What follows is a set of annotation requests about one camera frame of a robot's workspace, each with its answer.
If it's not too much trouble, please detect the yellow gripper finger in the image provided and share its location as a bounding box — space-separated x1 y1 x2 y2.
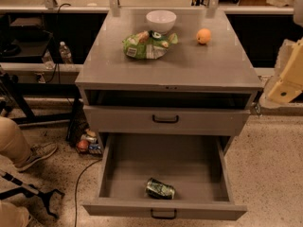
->
267 38 303 104

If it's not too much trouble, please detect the green soda can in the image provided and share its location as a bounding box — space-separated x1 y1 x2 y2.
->
146 178 175 200

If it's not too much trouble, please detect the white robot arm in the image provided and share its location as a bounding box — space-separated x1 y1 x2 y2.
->
264 0 303 104

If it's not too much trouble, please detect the grey drawer cabinet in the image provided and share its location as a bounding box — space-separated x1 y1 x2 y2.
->
75 7 264 137

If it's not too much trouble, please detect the open grey lower drawer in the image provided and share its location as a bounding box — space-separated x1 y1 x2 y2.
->
83 133 247 220

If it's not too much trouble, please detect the closed grey upper drawer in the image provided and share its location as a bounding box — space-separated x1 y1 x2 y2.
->
83 106 250 136

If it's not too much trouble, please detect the silver can on floor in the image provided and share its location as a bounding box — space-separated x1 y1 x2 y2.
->
80 134 98 144

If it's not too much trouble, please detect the orange fruit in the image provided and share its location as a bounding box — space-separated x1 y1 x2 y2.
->
196 28 211 44

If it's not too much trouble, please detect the green chip bag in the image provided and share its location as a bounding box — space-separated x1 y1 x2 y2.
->
122 30 178 60

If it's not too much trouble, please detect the white bowl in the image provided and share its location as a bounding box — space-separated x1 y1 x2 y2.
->
146 10 177 34

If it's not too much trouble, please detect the blue packet on floor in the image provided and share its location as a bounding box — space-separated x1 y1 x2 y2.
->
88 145 102 154

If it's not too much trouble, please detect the red apple on floor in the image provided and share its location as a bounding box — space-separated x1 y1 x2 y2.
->
77 140 89 152

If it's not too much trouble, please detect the clear water bottle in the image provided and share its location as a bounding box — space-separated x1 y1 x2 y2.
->
43 50 55 70
59 42 73 64

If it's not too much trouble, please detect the black side table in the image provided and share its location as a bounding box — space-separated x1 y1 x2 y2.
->
0 14 81 125

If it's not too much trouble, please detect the grey sneaker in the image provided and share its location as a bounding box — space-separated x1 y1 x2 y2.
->
16 143 58 172

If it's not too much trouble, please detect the black stand base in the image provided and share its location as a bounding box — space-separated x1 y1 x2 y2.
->
0 170 65 219

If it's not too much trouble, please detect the person's leg in khaki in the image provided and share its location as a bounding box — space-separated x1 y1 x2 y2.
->
0 117 31 168

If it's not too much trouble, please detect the person's knee in khaki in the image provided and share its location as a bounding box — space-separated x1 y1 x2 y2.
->
0 201 45 227

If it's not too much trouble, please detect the black floor cable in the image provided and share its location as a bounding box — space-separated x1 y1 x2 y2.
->
73 158 102 227

